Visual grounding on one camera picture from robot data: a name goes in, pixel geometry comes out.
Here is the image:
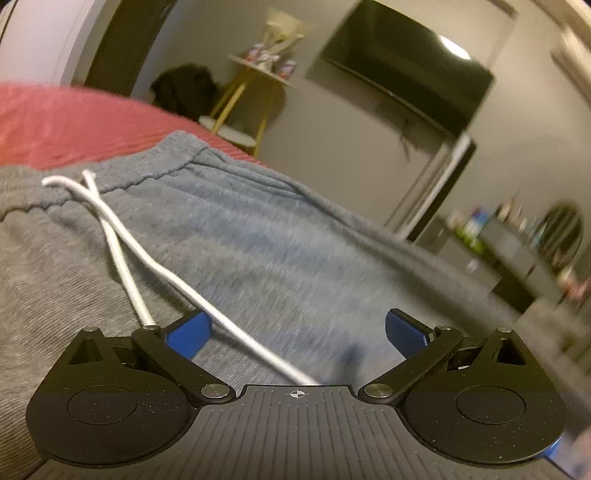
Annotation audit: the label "yellow-legged white side table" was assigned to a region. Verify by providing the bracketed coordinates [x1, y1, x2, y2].
[197, 8, 307, 153]

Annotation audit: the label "round vanity mirror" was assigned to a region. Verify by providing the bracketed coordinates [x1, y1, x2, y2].
[538, 200, 584, 272]

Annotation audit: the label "black bag on floor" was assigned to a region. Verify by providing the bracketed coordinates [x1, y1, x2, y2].
[150, 63, 219, 122]

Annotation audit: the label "white tower fan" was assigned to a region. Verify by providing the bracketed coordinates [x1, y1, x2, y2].
[384, 131, 474, 240]

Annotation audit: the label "white drawstring cord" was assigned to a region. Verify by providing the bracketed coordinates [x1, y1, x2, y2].
[41, 169, 321, 387]

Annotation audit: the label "grey dresser vanity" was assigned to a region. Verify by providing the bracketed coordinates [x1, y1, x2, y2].
[416, 208, 575, 313]

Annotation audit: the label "pink ribbed bedspread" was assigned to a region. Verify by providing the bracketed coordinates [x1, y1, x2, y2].
[1, 82, 256, 170]

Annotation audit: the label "wall-mounted black television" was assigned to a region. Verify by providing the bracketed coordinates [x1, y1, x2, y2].
[322, 1, 494, 136]

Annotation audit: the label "dark wooden door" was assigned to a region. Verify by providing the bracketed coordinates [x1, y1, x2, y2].
[84, 0, 176, 97]

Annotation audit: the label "grey sweatpants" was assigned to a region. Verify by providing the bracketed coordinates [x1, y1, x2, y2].
[1, 132, 515, 479]

